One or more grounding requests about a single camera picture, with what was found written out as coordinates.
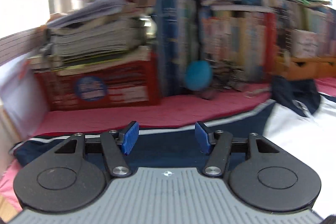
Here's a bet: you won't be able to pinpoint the row of colourful books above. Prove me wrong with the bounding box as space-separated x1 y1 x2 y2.
155 0 336 98

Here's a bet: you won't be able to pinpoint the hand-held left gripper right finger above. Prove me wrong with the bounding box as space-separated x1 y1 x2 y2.
195 121 280 177

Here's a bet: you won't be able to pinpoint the stack of paper booklets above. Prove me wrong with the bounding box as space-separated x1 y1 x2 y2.
29 0 155 75

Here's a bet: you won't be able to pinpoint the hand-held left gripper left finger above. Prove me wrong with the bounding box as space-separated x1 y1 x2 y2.
54 121 139 178

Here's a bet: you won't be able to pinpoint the pink bunny-print blanket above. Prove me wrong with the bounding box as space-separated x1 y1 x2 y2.
0 77 336 214

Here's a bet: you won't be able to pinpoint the wooden desk organizer with drawers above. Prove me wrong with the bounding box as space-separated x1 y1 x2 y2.
274 55 336 81

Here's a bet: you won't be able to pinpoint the white printed cardboard box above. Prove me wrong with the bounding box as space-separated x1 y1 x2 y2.
293 30 319 58

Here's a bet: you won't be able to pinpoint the red plastic crate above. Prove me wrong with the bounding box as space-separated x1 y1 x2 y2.
34 59 161 111

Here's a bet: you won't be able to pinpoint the navy white red jacket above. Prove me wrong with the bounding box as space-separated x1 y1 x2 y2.
10 76 336 216

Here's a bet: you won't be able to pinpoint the white paper sheets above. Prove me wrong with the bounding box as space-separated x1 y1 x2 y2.
0 56 50 135

